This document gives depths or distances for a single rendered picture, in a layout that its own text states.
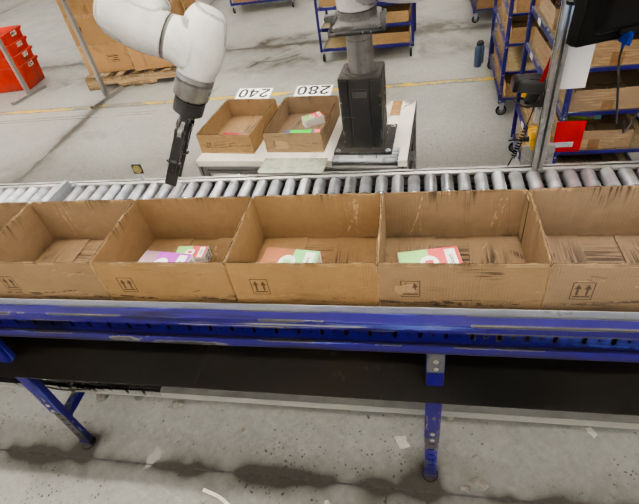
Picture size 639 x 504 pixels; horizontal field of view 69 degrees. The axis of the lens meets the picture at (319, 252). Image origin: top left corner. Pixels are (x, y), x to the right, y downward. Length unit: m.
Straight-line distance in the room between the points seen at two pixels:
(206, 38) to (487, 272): 0.82
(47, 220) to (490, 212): 1.44
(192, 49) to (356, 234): 0.69
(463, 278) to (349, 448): 1.07
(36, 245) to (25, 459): 1.07
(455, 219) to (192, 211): 0.81
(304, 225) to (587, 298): 0.78
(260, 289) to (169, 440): 1.14
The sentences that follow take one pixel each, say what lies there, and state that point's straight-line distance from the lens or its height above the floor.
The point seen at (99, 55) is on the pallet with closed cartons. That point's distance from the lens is 6.16.
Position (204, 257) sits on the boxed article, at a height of 0.93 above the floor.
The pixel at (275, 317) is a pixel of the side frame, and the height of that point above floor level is 0.91.
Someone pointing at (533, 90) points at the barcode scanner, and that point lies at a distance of 1.91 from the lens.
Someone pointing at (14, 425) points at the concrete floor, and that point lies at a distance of 2.70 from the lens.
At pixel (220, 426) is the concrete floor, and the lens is 2.19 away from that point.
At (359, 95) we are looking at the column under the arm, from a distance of 2.04.
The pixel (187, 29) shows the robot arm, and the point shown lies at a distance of 1.17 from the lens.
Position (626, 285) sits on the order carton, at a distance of 1.25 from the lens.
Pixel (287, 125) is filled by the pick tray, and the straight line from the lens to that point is 2.45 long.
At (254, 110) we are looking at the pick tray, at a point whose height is 0.79.
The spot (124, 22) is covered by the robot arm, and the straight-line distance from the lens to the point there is 1.20.
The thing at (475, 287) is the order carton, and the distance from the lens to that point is 1.18.
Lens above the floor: 1.83
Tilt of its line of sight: 41 degrees down
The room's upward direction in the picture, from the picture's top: 10 degrees counter-clockwise
